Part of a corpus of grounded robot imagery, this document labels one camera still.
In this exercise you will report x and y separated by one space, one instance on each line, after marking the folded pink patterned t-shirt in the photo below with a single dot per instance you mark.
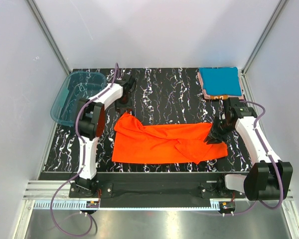
218 97

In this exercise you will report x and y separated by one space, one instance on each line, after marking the folded blue t-shirt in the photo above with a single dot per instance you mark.
221 81

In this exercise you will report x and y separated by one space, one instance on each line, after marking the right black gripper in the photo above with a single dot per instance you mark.
213 134

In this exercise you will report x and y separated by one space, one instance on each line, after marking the teal transparent plastic bin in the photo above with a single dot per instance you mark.
77 85

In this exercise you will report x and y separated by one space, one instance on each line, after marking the left aluminium frame post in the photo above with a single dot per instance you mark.
48 35

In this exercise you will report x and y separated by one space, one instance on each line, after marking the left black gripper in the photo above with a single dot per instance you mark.
128 106

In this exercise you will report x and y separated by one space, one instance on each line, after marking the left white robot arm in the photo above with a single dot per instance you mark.
90 124

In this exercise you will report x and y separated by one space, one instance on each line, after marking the right small connector board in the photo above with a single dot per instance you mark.
230 205

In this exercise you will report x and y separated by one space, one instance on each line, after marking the orange t-shirt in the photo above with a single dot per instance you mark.
163 144

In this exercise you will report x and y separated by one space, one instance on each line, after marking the right aluminium frame post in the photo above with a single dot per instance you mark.
265 33

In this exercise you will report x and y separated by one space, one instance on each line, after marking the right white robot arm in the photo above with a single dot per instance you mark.
269 177

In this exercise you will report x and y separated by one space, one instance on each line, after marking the small connector board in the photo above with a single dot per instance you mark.
230 205
93 204

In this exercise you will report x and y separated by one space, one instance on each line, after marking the aluminium frame post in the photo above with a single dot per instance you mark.
48 35
265 33

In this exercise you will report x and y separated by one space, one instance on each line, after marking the front aluminium rail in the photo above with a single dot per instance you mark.
50 194

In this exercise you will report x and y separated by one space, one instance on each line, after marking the left small connector board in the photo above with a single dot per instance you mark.
93 204

